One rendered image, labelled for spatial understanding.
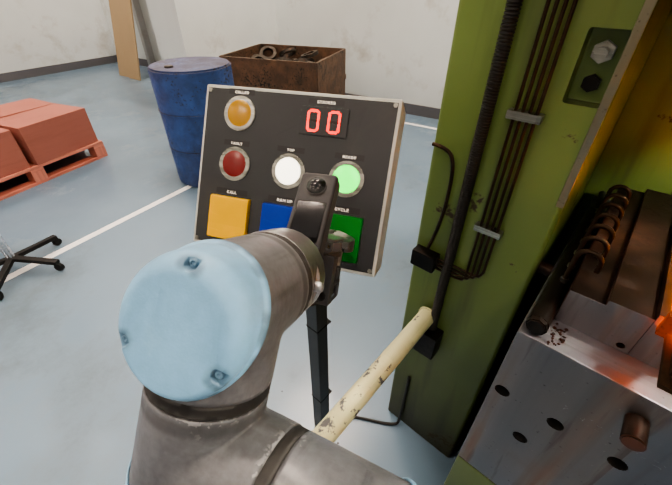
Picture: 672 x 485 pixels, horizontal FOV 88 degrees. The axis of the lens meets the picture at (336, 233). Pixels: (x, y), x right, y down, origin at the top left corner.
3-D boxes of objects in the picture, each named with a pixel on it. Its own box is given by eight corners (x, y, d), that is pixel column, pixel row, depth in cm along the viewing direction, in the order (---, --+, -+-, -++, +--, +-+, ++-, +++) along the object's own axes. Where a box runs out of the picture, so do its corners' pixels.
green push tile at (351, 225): (356, 264, 56) (363, 218, 55) (312, 255, 58) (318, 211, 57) (358, 262, 58) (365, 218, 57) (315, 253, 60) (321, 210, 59)
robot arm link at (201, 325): (94, 384, 22) (114, 229, 20) (212, 318, 34) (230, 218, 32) (226, 441, 20) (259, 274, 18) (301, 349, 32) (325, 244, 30)
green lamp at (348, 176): (350, 199, 55) (351, 174, 52) (328, 189, 57) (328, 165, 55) (363, 192, 57) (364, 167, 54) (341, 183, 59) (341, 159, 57)
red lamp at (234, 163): (237, 182, 59) (232, 158, 57) (221, 174, 62) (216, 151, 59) (251, 176, 61) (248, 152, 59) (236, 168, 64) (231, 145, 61)
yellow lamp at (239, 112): (242, 131, 58) (238, 105, 56) (226, 125, 61) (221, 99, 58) (257, 126, 60) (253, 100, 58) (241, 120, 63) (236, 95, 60)
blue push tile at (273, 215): (297, 253, 58) (303, 208, 57) (256, 245, 60) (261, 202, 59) (301, 251, 60) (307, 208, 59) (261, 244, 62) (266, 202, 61)
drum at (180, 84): (214, 153, 329) (191, 51, 278) (262, 166, 307) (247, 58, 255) (163, 178, 288) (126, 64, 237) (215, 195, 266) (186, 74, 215)
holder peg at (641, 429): (639, 456, 45) (651, 447, 43) (615, 441, 46) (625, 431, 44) (644, 431, 47) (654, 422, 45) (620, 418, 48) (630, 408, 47)
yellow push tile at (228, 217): (243, 243, 61) (248, 199, 60) (205, 235, 62) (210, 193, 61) (248, 241, 62) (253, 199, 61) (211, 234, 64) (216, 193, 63)
